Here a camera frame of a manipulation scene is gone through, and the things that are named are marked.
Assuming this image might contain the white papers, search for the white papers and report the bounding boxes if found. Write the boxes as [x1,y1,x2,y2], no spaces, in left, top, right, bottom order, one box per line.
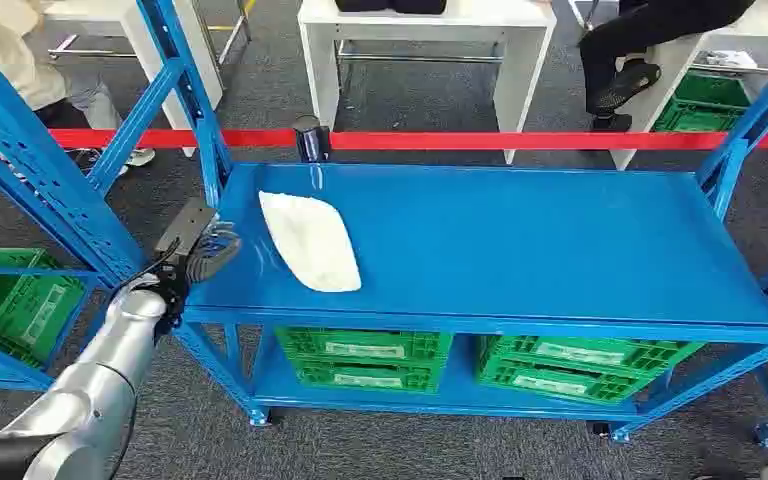
[691,48,762,73]

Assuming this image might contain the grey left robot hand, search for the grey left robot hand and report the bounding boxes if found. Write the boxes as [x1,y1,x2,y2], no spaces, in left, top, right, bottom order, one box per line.
[183,220,244,285]

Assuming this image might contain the person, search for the person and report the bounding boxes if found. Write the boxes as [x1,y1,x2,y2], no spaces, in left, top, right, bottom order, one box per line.
[577,0,758,134]
[0,0,157,178]

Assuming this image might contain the dark wrist camera box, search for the dark wrist camera box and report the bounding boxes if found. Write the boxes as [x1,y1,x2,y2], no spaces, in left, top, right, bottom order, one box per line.
[153,196,218,264]

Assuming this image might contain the white plastic shell part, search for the white plastic shell part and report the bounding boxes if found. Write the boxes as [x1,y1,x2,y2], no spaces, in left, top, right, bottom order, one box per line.
[258,190,363,294]

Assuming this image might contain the black item on table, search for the black item on table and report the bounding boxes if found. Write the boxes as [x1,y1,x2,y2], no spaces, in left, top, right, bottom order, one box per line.
[334,0,449,17]

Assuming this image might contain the chrome tube frame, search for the chrome tube frame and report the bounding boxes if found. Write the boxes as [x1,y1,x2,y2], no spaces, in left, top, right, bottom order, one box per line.
[191,0,257,66]

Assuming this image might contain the red barrier tape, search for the red barrier tape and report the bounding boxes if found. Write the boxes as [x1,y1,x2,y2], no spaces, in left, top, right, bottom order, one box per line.
[0,127,768,153]

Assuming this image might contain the white table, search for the white table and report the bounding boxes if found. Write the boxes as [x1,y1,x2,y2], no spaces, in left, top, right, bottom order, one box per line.
[609,0,768,174]
[297,0,558,166]
[42,0,225,159]

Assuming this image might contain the black barrier post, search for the black barrier post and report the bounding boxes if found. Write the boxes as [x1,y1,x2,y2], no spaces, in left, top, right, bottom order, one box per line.
[292,115,333,164]

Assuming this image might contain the green plastic crate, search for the green plastic crate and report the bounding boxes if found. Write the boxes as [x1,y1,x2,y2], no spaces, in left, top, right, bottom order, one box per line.
[479,335,705,380]
[651,70,754,134]
[0,247,88,370]
[275,327,454,364]
[289,358,444,396]
[475,370,658,407]

